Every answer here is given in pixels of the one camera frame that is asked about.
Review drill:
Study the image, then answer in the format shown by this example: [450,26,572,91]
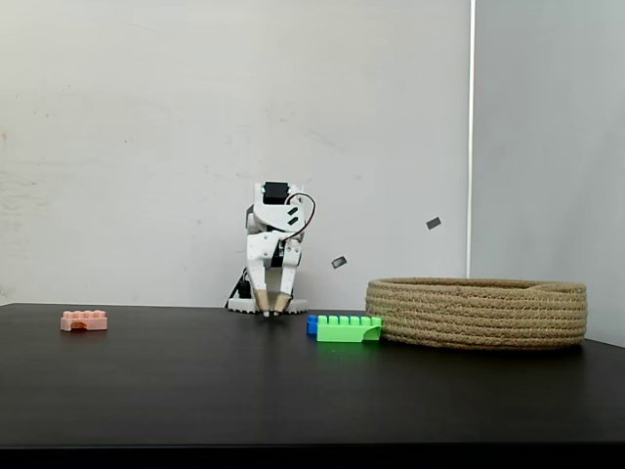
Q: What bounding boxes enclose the green lego block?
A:
[315,315,384,344]

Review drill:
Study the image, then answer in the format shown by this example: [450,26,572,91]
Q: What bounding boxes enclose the pink lego block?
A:
[60,309,109,332]

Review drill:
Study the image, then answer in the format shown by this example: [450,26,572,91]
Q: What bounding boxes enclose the white vertical corner trim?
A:
[467,0,478,279]

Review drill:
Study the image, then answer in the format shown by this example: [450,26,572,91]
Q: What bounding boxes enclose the black base cable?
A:
[229,268,251,300]

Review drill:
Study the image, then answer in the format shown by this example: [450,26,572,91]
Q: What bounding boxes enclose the red white servo cable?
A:
[278,192,316,245]

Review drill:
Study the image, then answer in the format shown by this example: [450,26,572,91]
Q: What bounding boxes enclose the woven rope basket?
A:
[364,277,589,351]

